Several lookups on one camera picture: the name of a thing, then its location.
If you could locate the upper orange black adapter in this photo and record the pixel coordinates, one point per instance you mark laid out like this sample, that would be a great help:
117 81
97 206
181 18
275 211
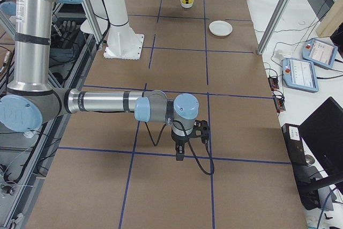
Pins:
273 82

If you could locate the black laptop monitor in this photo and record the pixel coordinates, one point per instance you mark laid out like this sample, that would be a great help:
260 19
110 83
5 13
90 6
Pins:
322 132

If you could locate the aluminium side frame rack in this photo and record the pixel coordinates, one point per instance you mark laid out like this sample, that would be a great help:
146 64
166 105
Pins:
21 152

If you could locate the near blue teach pendant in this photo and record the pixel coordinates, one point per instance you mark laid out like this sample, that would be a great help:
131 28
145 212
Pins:
299 74

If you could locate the aluminium frame post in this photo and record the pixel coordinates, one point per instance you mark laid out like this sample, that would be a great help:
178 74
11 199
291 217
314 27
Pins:
276 16

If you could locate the lower orange black adapter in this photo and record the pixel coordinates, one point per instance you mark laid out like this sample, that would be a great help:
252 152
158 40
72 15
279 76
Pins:
279 102

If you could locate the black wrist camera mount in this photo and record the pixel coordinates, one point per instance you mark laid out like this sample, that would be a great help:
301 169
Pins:
201 130

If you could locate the wooden board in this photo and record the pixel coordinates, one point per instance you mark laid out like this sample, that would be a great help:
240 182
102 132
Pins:
331 21

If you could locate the blue teach pendant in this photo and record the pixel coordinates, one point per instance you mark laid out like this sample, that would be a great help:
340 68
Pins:
299 74
320 53

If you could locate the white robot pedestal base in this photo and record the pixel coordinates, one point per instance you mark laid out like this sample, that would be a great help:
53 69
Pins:
122 41

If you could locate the black computer box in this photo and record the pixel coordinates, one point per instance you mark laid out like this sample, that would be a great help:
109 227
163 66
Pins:
294 145

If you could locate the white round plate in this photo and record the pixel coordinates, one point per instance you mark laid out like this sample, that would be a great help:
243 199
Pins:
220 28

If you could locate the far blue teach pendant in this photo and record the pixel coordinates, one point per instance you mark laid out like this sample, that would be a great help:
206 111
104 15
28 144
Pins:
320 53

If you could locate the orange black adapter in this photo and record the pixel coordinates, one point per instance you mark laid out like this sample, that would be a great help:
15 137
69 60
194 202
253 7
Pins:
273 82
279 102

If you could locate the white small bowl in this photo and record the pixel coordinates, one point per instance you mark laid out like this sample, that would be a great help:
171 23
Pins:
187 6

